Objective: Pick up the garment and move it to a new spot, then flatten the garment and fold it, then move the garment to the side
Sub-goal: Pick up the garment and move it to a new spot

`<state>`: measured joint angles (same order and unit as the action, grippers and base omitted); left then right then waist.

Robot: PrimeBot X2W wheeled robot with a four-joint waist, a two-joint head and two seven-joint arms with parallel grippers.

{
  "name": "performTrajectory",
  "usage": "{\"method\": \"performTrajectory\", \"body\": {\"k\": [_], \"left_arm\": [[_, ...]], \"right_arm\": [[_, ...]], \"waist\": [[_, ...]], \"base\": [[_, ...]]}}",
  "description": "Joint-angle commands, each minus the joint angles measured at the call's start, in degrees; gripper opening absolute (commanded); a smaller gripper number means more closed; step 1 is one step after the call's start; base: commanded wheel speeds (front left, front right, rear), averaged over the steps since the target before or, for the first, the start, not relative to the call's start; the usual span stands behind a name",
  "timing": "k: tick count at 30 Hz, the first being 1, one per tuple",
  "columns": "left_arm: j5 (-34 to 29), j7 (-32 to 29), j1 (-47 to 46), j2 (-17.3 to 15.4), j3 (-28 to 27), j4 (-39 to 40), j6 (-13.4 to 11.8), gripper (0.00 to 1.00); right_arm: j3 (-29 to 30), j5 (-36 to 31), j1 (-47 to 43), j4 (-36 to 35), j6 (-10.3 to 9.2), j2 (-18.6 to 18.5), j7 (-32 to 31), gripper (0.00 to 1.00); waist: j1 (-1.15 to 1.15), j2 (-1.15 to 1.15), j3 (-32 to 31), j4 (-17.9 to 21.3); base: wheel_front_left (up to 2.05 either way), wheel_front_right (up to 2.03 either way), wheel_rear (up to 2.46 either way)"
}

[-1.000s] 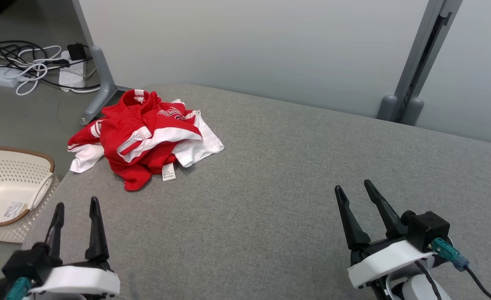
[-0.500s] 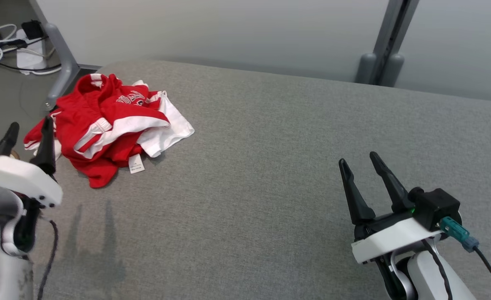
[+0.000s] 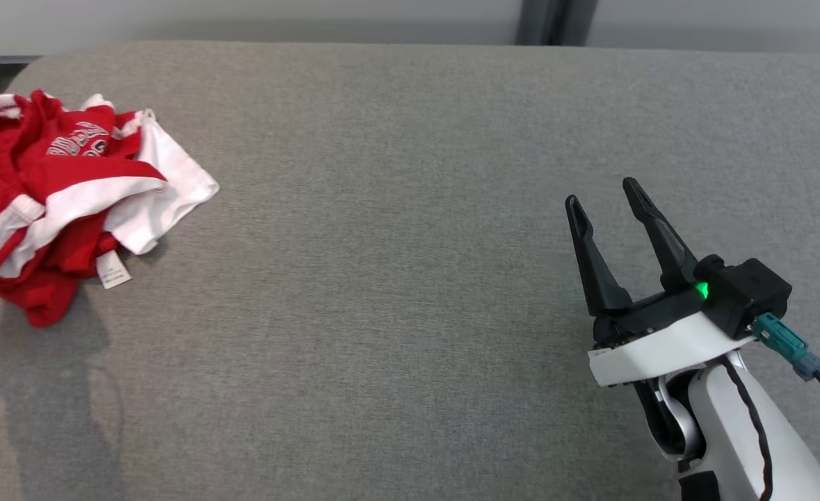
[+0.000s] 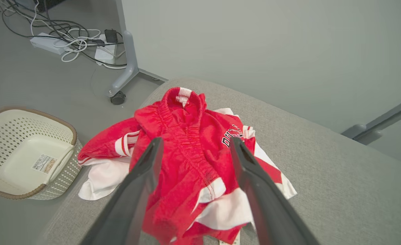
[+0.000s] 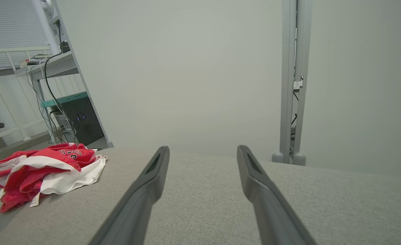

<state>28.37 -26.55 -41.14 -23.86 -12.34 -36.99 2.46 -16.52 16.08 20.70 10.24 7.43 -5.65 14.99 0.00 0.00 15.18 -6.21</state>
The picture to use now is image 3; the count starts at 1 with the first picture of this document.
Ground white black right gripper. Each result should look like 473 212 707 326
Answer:
565 177 756 388

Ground red white Bulls jersey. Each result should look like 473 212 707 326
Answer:
0 108 220 329

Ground red white Bulls shorts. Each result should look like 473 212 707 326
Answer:
0 89 168 209

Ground teal plug right camera cable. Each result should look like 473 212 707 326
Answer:
753 312 820 440

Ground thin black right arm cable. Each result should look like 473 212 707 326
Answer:
721 355 774 501

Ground grey metal partition post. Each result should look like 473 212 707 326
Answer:
514 0 600 47

